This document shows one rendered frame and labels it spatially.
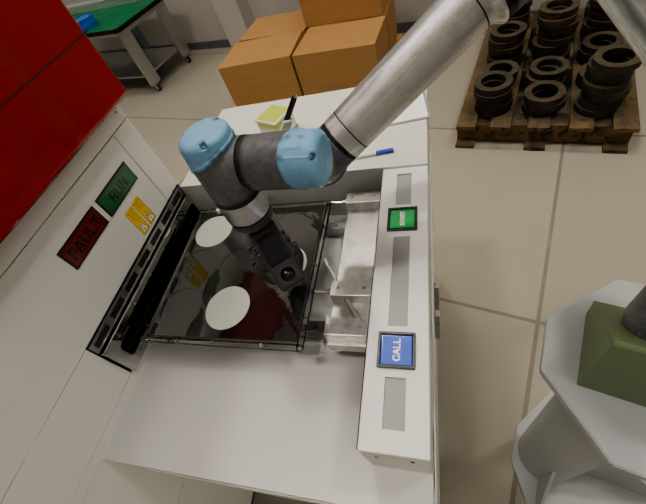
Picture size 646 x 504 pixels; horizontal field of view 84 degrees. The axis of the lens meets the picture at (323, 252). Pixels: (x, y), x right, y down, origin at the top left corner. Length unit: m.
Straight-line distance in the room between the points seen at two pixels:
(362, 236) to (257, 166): 0.39
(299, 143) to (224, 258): 0.48
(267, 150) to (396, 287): 0.32
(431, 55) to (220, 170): 0.32
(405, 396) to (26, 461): 0.61
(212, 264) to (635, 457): 0.81
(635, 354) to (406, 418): 0.29
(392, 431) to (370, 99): 0.46
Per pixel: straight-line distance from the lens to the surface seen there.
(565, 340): 0.76
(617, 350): 0.60
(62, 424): 0.84
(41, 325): 0.78
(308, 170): 0.45
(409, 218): 0.71
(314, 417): 0.72
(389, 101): 0.56
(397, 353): 0.57
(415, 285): 0.62
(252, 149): 0.48
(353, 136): 0.56
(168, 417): 0.86
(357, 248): 0.78
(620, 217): 2.10
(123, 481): 0.99
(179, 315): 0.84
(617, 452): 0.72
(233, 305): 0.78
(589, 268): 1.89
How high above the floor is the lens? 1.49
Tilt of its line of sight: 50 degrees down
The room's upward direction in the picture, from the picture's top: 24 degrees counter-clockwise
